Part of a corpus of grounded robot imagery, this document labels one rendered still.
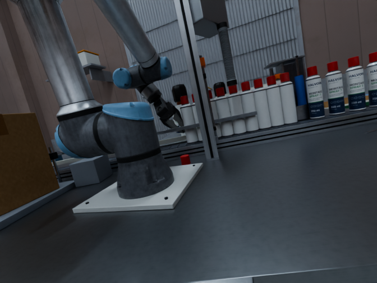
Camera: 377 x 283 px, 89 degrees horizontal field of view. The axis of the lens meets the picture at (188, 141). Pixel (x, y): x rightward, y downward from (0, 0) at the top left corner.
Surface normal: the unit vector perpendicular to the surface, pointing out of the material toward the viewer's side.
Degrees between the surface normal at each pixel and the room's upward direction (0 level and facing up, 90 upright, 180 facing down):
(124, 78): 95
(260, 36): 90
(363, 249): 0
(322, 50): 90
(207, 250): 0
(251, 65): 90
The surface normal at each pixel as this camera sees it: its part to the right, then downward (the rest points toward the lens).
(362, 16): -0.29, 0.20
